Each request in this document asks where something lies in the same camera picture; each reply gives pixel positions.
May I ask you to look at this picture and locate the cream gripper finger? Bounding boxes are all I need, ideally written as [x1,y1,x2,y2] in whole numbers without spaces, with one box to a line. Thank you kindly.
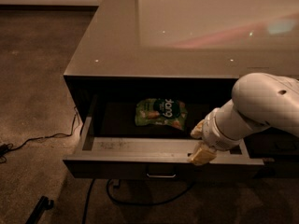
[191,119,204,139]
[188,141,217,166]

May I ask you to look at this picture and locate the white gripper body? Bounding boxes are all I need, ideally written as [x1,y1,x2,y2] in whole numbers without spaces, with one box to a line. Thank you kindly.
[202,108,241,151]

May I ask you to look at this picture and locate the drawer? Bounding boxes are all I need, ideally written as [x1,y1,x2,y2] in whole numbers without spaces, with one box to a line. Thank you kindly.
[244,132,299,158]
[63,95,264,181]

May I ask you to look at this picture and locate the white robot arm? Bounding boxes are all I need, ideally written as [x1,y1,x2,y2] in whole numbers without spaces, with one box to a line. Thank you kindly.
[188,73,299,166]

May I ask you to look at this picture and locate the dark cabinet with glossy top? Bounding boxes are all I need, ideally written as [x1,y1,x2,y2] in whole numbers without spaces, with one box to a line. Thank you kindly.
[64,0,299,178]

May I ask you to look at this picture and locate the green snack bag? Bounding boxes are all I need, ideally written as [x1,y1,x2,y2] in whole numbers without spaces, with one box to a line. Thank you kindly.
[135,98,188,131]

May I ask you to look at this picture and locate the black bar on floor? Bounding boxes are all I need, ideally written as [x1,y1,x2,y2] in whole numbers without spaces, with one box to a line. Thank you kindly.
[25,196,54,224]

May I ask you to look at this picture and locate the black power adapter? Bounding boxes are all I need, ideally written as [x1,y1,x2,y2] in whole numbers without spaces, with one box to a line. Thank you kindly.
[0,144,9,156]

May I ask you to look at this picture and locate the thick black floor cable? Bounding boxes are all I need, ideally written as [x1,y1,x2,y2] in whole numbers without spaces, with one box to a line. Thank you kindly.
[106,179,195,207]

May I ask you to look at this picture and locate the black cable along cabinet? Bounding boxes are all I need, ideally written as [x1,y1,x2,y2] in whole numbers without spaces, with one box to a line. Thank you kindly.
[81,178,96,224]

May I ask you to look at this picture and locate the thin black floor cable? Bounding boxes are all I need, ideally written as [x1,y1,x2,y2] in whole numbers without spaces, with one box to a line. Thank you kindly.
[0,106,78,164]

